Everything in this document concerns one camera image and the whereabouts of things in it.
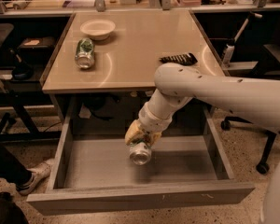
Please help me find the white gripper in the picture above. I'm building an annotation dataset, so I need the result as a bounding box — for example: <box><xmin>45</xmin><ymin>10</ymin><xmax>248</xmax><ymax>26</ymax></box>
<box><xmin>125</xmin><ymin>103</ymin><xmax>173</xmax><ymax>147</ymax></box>

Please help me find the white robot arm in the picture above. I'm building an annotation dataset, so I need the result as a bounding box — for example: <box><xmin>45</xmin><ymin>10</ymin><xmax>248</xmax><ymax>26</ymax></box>
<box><xmin>125</xmin><ymin>63</ymin><xmax>280</xmax><ymax>224</ymax></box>

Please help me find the open grey drawer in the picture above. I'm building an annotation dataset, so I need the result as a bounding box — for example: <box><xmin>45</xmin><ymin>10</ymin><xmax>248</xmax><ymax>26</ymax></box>
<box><xmin>27</xmin><ymin>96</ymin><xmax>254</xmax><ymax>215</ymax></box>

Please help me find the green soda can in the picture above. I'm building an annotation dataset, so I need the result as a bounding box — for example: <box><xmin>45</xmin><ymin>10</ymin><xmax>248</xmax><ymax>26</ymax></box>
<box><xmin>75</xmin><ymin>38</ymin><xmax>95</xmax><ymax>69</ymax></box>

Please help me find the white sneaker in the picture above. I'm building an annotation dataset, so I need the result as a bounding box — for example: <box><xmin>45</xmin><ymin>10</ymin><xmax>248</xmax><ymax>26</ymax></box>
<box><xmin>16</xmin><ymin>161</ymin><xmax>51</xmax><ymax>196</ymax></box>

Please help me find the white paper bowl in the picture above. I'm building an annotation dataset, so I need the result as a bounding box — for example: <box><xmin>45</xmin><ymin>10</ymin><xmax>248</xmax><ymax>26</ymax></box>
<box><xmin>80</xmin><ymin>20</ymin><xmax>116</xmax><ymax>41</ymax></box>

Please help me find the white spray bottle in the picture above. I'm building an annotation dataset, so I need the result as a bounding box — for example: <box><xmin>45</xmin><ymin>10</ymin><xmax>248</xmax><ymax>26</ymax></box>
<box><xmin>221</xmin><ymin>12</ymin><xmax>262</xmax><ymax>67</ymax></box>

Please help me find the black box with label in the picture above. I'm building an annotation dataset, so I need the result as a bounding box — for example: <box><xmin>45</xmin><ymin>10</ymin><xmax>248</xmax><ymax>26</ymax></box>
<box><xmin>18</xmin><ymin>36</ymin><xmax>55</xmax><ymax>64</ymax></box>

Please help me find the black joystick device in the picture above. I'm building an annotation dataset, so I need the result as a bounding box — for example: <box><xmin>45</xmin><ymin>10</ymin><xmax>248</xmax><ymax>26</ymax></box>
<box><xmin>9</xmin><ymin>49</ymin><xmax>34</xmax><ymax>80</ymax></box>

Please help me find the black trouser leg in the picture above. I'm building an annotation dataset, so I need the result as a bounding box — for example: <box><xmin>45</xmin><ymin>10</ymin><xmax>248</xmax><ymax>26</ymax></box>
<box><xmin>0</xmin><ymin>144</ymin><xmax>32</xmax><ymax>186</ymax></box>

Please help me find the black office chair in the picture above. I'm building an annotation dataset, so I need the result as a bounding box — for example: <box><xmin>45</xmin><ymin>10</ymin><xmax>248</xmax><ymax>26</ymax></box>
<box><xmin>220</xmin><ymin>0</ymin><xmax>280</xmax><ymax>175</ymax></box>

